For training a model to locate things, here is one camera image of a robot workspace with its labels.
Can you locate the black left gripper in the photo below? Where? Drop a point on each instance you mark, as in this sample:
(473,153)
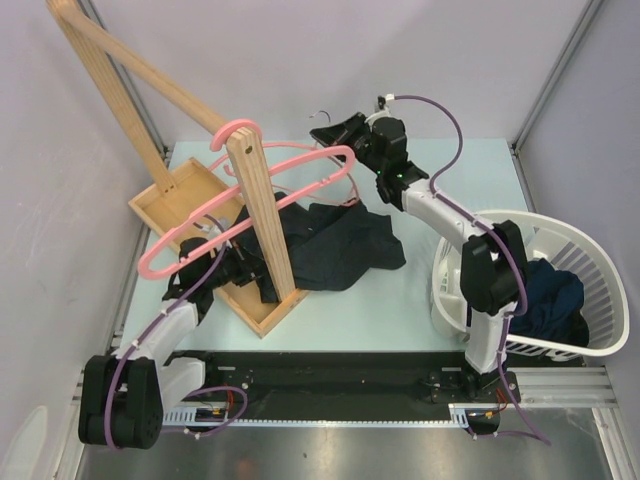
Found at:
(249,266)

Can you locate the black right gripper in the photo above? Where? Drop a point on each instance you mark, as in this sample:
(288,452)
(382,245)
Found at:
(342,134)

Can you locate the dark green shorts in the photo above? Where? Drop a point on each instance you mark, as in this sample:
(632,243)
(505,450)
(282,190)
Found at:
(330,247)

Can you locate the wooden rack post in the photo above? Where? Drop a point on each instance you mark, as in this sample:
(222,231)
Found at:
(244,145)

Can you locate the navy blue shorts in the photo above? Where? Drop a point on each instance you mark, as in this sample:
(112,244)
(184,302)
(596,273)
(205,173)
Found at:
(555,300)

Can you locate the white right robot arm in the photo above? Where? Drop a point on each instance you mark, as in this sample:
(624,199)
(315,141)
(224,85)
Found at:
(493,260)

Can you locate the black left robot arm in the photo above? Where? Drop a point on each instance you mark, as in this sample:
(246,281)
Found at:
(126,393)

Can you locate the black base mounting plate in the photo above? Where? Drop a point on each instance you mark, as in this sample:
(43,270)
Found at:
(350,388)

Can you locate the white laundry basket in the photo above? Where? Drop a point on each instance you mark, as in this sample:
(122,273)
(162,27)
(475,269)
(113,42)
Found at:
(568,248)

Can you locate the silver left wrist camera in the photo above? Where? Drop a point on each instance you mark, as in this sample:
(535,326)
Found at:
(213,227)

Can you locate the aluminium rail with cable duct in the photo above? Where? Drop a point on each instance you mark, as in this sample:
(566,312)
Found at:
(541,384)

